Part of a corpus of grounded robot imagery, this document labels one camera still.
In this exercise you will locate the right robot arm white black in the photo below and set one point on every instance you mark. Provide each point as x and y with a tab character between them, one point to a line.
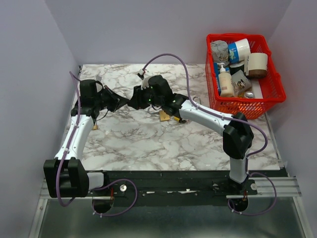
235	130

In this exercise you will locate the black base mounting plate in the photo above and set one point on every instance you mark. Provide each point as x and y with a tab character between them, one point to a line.
170	188

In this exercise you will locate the large brass padlock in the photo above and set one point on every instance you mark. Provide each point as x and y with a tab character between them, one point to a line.
162	115

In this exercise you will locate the red plastic basket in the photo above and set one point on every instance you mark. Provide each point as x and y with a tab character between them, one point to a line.
267	91

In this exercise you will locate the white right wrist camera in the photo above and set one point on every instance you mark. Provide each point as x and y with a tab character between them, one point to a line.
144	76

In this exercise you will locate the yellow black padlock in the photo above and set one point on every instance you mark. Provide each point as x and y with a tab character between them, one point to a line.
180	120

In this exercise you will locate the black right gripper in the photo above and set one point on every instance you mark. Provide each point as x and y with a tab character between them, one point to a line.
136	99

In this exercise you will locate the aluminium rail frame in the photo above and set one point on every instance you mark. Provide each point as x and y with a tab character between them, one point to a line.
276	211

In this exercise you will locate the lotion pump bottle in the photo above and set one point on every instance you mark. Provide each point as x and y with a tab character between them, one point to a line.
225	82

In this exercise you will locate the blue white paper cup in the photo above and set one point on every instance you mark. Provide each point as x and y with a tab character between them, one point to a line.
239	50

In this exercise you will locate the printed grey cup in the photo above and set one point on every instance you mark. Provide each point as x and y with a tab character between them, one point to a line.
240	82

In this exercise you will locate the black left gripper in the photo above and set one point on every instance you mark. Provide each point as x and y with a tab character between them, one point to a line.
117	102

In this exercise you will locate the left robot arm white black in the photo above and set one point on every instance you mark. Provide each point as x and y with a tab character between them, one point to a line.
65	175

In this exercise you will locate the small brass long-shackle padlock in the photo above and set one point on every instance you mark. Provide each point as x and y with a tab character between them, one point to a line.
95	127

